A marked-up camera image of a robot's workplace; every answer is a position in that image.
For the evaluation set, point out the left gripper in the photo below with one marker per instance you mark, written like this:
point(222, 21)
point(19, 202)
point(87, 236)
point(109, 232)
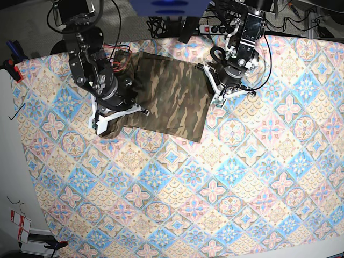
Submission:
point(231, 76)

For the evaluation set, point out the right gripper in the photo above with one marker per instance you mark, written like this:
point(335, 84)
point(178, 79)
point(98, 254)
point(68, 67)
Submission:
point(113, 93)

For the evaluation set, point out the camouflage T-shirt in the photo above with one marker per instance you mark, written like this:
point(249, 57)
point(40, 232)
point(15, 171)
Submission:
point(176, 93)

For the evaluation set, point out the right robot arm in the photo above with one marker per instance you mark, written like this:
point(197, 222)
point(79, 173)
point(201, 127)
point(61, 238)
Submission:
point(91, 70)

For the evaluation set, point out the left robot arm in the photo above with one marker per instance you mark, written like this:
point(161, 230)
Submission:
point(239, 56)

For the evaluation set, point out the white power strip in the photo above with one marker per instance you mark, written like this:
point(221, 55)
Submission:
point(213, 30)

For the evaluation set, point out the black allen key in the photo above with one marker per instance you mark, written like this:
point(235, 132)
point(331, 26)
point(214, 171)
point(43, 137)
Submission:
point(16, 113)

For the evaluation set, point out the red black clamp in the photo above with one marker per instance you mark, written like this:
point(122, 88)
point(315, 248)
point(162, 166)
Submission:
point(13, 70)

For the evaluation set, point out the patterned tile tablecloth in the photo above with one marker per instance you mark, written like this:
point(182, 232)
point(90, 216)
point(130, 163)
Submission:
point(267, 173)

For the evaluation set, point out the red white label card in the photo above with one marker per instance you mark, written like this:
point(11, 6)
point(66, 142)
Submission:
point(23, 225)

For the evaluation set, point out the blue orange bottom clamp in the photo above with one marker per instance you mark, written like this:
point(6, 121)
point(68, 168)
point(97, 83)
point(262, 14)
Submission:
point(55, 245)

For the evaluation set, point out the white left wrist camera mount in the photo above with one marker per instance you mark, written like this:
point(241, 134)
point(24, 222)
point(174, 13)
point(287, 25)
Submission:
point(225, 88)

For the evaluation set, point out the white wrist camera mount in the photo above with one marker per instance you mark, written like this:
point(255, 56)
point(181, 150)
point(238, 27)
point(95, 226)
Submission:
point(101, 116)
point(225, 88)

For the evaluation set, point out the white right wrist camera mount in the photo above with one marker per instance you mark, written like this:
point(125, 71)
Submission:
point(101, 116)

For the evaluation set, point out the black wire basket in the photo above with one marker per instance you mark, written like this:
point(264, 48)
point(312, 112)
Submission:
point(157, 26)

